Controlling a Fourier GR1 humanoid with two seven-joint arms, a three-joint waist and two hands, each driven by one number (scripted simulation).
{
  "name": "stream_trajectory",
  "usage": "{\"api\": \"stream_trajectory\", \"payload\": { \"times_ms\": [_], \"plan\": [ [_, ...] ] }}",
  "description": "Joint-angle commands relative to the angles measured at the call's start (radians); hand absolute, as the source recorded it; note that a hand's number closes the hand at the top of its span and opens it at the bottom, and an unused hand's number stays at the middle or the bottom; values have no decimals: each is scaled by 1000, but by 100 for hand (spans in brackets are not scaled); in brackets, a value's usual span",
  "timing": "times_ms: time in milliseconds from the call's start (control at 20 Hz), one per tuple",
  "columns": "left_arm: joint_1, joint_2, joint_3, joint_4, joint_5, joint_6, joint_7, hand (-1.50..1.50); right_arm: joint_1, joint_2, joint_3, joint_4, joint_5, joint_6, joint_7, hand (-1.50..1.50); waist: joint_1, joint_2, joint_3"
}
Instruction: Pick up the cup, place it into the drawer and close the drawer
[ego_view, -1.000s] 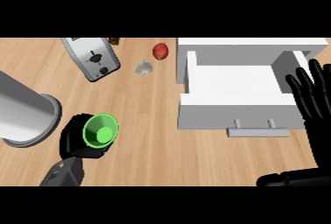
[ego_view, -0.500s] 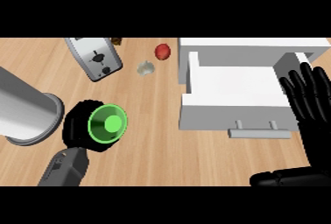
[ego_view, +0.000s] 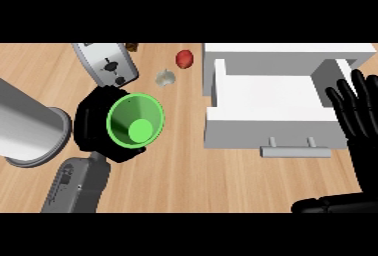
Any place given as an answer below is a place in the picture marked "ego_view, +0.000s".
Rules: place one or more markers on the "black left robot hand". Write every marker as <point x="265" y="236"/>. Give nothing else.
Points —
<point x="89" y="120"/>

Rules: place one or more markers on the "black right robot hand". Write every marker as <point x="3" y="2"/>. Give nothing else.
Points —
<point x="358" y="110"/>

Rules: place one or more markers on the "green cup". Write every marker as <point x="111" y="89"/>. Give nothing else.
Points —
<point x="136" y="120"/>

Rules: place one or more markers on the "white open drawer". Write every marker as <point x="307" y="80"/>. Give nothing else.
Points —
<point x="275" y="106"/>

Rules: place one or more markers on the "large grey cylinder pot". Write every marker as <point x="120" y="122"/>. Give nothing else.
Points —
<point x="30" y="128"/>

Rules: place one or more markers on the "silver toaster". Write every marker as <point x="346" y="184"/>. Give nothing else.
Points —
<point x="107" y="63"/>

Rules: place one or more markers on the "white garlic bulb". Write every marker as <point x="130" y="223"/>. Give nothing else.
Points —
<point x="166" y="78"/>

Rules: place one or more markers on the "white cabinet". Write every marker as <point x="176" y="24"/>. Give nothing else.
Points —
<point x="288" y="55"/>

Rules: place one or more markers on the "small brown object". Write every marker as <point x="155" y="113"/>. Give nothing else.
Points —
<point x="132" y="47"/>

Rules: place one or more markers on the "red apple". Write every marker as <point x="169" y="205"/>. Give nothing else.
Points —
<point x="185" y="59"/>

